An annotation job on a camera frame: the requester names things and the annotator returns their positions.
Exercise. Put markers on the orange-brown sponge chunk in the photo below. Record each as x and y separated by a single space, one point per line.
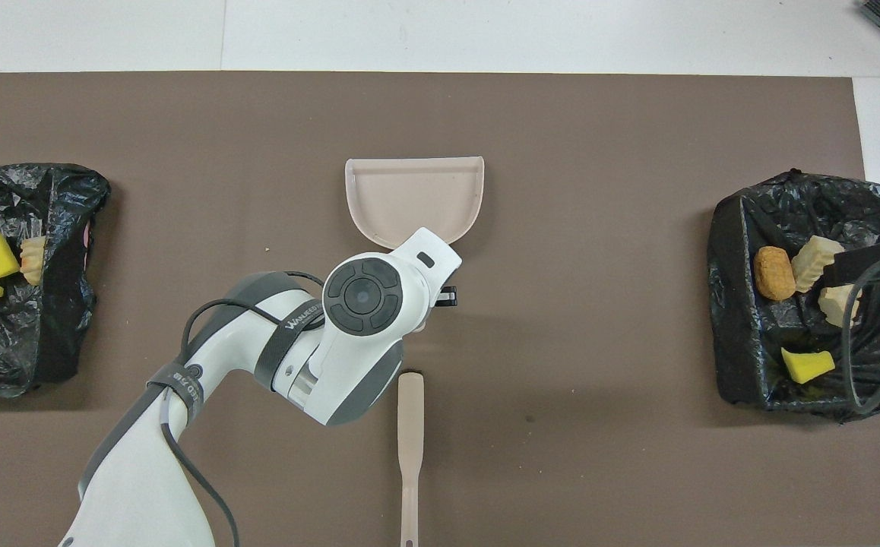
774 273

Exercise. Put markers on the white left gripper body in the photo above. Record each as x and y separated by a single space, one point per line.
428 262

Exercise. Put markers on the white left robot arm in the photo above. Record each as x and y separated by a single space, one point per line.
144 471

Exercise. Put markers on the beige hand brush black bristles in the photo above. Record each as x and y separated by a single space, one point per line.
410 410

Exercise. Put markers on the pink plastic bin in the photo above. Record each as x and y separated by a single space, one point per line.
88 239

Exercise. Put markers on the small rounded yellow foam chunk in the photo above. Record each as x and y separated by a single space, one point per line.
33 260

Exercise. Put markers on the pale yellow foam chunk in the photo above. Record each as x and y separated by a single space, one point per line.
839 310
808 262

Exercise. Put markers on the beige plastic dustpan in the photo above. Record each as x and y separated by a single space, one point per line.
409 197

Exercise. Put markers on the black plastic trash bag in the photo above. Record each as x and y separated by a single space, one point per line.
736 228
7 342

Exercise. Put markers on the large brown table mat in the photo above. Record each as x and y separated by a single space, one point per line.
599 418

